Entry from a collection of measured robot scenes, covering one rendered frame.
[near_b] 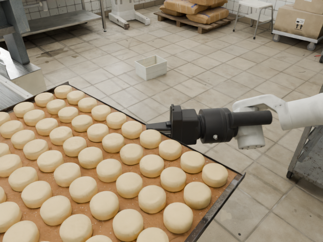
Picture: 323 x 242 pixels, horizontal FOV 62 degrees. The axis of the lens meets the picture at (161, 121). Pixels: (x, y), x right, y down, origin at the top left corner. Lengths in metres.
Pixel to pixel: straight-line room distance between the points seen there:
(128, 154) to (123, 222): 0.16
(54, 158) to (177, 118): 0.28
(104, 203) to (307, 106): 0.47
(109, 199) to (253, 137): 0.37
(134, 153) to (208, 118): 0.20
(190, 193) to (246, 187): 1.41
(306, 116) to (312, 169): 1.32
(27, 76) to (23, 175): 0.88
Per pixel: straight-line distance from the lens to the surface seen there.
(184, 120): 0.63
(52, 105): 0.77
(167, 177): 0.52
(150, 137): 0.61
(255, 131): 0.68
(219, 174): 0.54
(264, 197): 1.89
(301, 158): 1.89
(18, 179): 0.59
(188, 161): 0.56
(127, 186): 0.51
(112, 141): 0.61
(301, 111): 0.67
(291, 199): 1.95
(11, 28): 1.38
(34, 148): 0.64
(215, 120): 0.65
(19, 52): 1.49
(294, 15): 4.19
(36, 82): 1.45
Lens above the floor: 1.41
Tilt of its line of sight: 37 degrees down
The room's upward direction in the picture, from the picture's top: straight up
